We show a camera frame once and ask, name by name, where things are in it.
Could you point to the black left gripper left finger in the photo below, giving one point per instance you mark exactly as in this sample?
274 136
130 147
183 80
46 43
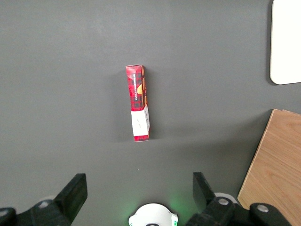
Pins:
70 195

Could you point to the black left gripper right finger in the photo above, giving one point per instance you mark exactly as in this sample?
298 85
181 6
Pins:
207 202

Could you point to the cream rectangular tray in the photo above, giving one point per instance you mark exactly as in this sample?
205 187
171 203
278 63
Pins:
287 42

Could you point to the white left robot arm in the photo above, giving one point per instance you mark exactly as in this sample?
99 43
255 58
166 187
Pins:
152 214

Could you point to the red plaid cookie box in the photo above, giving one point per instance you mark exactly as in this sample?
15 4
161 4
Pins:
137 103

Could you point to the light wooden drawer cabinet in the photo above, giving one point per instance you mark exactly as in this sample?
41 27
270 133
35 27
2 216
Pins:
277 164

